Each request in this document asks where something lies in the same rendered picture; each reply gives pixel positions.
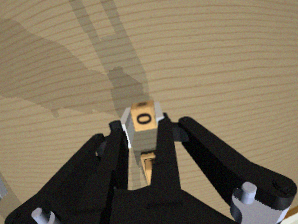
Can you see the tan wooden calendar cube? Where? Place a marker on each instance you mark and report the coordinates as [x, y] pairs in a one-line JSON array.
[[148, 168], [143, 115]]

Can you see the tan wooden tray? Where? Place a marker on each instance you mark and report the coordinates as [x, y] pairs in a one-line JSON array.
[[147, 155]]

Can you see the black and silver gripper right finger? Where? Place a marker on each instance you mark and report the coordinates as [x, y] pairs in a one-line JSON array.
[[259, 195]]

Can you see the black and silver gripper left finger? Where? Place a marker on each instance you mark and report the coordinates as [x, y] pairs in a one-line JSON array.
[[63, 192]]

